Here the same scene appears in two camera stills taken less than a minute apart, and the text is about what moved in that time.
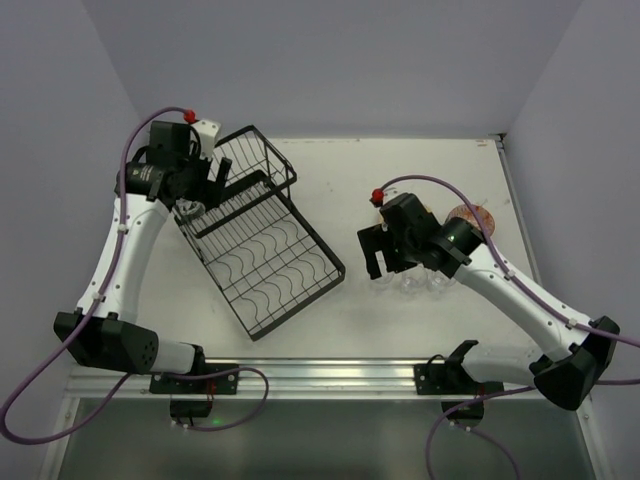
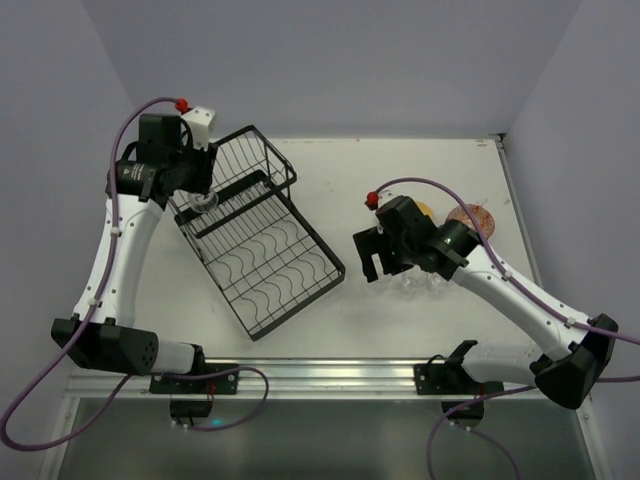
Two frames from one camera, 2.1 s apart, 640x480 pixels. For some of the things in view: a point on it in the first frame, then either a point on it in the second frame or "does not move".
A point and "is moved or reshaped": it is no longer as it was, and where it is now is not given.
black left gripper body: x=208 y=181 does not move
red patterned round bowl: x=464 y=211 does not move
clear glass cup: x=413 y=285 does not move
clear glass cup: x=189 y=210 is moved or reshaped
